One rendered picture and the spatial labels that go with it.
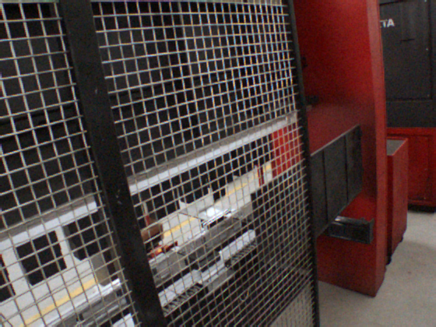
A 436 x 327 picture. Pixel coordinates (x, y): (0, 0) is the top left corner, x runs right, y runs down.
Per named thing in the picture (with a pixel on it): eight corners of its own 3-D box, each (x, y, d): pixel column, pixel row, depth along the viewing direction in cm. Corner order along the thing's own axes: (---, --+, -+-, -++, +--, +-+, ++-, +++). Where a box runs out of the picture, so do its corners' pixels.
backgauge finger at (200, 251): (182, 245, 166) (181, 237, 165) (221, 259, 148) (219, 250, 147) (164, 256, 158) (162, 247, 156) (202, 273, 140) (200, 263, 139)
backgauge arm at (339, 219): (281, 219, 227) (279, 201, 224) (374, 238, 184) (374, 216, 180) (275, 225, 222) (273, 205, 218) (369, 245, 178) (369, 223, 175)
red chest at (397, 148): (356, 230, 331) (353, 135, 305) (406, 240, 297) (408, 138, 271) (335, 255, 296) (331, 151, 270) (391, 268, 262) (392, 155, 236)
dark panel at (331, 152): (360, 188, 215) (356, 124, 203) (362, 189, 213) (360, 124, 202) (261, 288, 137) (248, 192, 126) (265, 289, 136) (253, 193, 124)
